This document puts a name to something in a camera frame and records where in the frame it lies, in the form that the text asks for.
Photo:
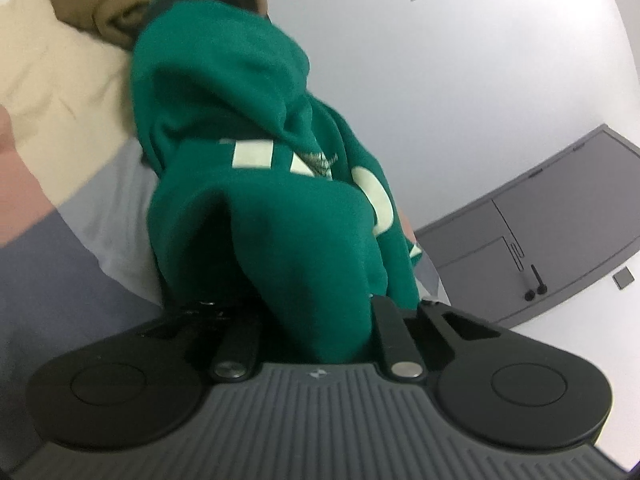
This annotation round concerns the small grey wall plate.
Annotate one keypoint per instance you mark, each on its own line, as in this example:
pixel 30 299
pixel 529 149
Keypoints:
pixel 623 278

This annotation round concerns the patchwork bed quilt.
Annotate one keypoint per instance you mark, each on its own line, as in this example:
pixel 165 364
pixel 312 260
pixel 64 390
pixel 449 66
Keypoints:
pixel 77 263

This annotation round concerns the grey wardrobe door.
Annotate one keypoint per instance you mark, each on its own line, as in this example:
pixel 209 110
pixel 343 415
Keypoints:
pixel 524 248

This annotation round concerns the green hooded sweatshirt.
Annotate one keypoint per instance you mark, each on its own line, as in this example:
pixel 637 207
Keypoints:
pixel 263 190

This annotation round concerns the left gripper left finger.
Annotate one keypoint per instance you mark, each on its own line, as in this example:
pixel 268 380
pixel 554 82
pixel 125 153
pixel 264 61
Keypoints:
pixel 210 340

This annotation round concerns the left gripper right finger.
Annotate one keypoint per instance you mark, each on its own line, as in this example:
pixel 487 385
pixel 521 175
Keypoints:
pixel 397 354

